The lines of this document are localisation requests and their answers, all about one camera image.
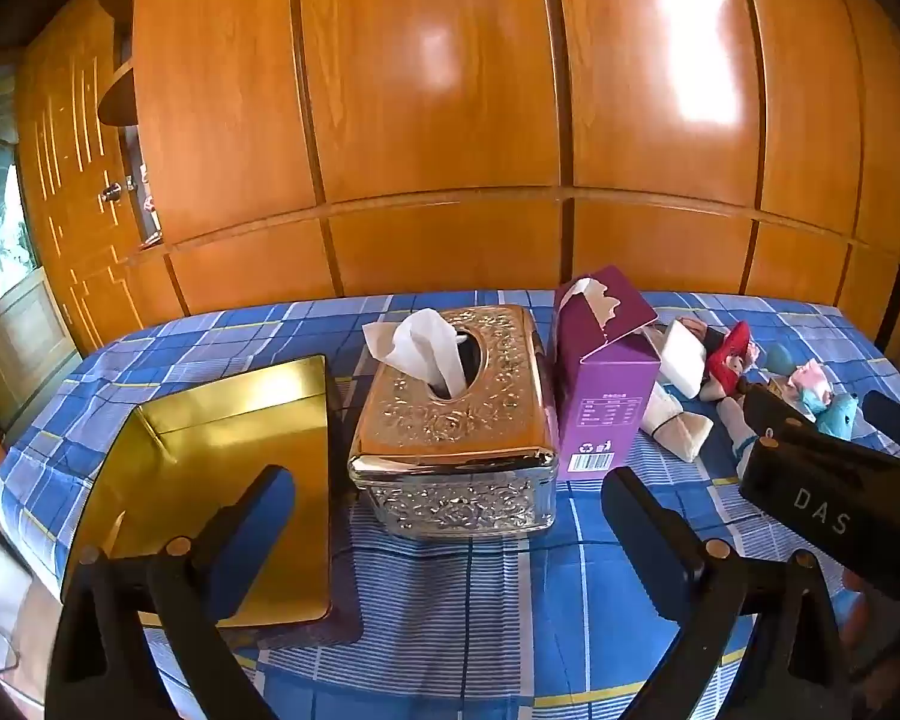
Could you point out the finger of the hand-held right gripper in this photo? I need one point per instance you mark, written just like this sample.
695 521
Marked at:
772 409
896 420

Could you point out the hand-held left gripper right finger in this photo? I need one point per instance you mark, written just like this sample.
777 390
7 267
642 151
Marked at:
634 517

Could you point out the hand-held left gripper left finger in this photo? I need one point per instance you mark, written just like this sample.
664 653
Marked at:
259 532

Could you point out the white sock with blue stripe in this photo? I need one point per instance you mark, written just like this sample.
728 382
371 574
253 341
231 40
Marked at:
739 427

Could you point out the blue plush toy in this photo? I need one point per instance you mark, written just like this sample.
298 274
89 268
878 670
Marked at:
836 416

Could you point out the red knitted sock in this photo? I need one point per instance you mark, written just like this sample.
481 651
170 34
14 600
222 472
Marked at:
727 352

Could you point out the beige cloth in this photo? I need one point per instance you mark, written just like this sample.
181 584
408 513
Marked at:
679 427

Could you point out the white tissue pack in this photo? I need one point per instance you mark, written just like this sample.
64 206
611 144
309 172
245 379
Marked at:
682 364

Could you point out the gold metal tray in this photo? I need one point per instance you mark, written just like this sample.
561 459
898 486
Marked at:
232 427

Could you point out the purple cardboard box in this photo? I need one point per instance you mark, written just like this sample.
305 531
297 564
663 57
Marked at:
607 390

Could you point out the ornate gold tissue box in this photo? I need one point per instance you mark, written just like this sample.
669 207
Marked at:
450 435

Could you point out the blue plaid bed sheet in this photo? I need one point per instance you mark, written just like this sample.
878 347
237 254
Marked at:
450 615

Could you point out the white tissue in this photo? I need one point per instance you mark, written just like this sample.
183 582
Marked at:
412 349

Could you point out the wooden door with knob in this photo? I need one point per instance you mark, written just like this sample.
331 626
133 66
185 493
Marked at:
75 165

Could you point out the glass panel door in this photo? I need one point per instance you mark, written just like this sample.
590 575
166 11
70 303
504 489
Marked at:
0 202

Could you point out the wooden wardrobe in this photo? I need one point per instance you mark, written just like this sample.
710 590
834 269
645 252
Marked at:
450 90

